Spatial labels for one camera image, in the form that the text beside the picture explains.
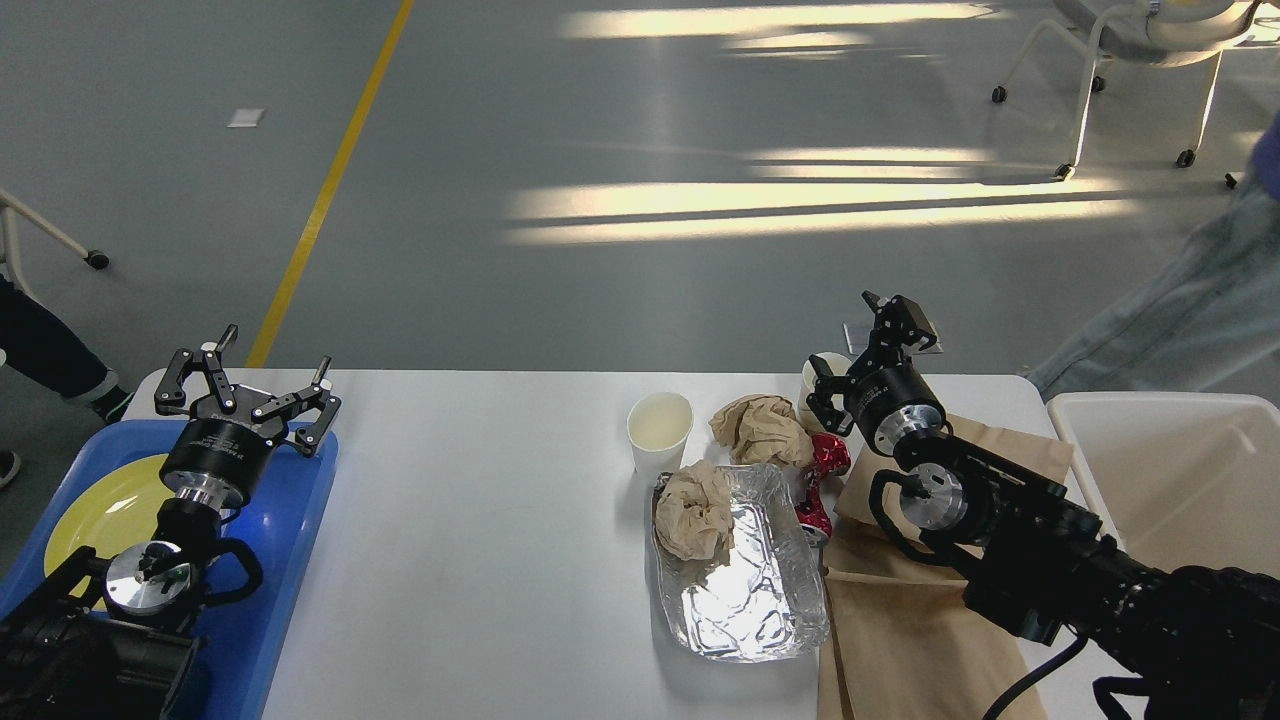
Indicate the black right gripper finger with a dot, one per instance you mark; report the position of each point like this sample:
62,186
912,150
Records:
900,330
825,411

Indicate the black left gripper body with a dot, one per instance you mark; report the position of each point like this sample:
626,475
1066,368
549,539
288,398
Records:
219,459

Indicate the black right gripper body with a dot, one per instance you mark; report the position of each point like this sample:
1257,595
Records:
890,403

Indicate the yellow round plate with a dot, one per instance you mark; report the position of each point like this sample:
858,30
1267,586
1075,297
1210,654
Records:
118,510

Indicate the brown paper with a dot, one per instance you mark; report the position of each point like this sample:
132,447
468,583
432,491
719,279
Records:
693,514

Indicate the aluminium foil tray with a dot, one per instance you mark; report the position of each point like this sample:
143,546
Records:
758,598

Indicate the brown paper bag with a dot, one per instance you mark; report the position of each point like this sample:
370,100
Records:
902,643

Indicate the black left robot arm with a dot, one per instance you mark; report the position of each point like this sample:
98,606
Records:
189,622

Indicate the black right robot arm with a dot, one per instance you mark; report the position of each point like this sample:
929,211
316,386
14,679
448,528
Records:
1198,643

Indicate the crumpled brown paper ball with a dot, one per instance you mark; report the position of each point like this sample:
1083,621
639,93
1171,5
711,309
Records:
762,428

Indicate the person in dark trousers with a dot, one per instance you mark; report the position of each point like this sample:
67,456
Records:
43,348

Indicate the blue plastic tray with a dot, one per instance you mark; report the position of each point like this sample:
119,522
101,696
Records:
243,641

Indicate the white plastic bin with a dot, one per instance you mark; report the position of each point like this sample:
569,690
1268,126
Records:
1179,478

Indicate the person in light jeans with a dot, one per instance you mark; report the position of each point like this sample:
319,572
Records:
1211,312

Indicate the white chair on casters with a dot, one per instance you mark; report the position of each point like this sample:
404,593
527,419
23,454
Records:
1166,34

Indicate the white frame with casters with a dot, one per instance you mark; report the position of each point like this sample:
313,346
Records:
14,211

